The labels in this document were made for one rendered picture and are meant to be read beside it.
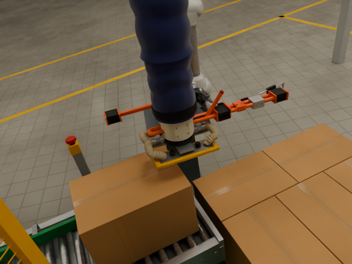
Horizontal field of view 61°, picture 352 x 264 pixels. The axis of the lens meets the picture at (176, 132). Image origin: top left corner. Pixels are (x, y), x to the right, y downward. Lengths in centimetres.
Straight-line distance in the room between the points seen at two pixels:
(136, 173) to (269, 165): 100
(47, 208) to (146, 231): 169
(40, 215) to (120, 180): 160
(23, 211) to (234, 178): 210
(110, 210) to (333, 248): 120
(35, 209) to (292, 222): 235
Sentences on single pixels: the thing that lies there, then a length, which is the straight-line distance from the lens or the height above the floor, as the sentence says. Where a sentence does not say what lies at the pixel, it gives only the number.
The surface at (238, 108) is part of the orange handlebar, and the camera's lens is 163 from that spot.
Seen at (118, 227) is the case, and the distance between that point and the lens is 159.
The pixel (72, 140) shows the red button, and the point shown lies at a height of 104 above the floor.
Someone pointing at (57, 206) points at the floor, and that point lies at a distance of 317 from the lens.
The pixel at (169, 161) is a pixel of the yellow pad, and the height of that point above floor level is 111.
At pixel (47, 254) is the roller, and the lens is 211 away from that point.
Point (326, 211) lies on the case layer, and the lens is 203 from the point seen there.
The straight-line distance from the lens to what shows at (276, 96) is 171.
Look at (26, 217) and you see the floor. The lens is 326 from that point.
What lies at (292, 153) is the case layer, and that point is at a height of 54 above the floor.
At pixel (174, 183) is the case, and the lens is 160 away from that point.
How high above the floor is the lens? 210
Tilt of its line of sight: 36 degrees down
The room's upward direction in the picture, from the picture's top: 11 degrees counter-clockwise
